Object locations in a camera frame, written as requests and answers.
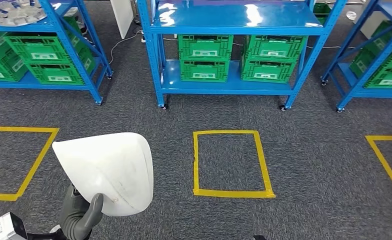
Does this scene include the white table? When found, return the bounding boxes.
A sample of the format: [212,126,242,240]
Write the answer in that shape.
[354,9,392,40]

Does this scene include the blue metal shelf rack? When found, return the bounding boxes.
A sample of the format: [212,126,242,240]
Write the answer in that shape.
[135,0,349,111]
[0,0,114,106]
[320,0,392,114]

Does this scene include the white floor cable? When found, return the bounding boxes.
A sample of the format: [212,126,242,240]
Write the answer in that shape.
[306,43,358,51]
[107,29,146,66]

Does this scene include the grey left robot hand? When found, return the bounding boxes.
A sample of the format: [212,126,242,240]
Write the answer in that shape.
[58,184,105,240]

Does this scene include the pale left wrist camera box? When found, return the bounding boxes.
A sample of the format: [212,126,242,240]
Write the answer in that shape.
[0,211,68,240]

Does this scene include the white plastic shell part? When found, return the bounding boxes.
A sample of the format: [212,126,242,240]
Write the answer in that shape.
[51,132,155,218]

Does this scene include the grey metal casting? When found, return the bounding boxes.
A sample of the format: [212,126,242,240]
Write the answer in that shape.
[64,6,81,18]
[0,0,48,27]

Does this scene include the white cabinet panel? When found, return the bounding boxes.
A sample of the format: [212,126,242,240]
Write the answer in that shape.
[109,0,135,40]

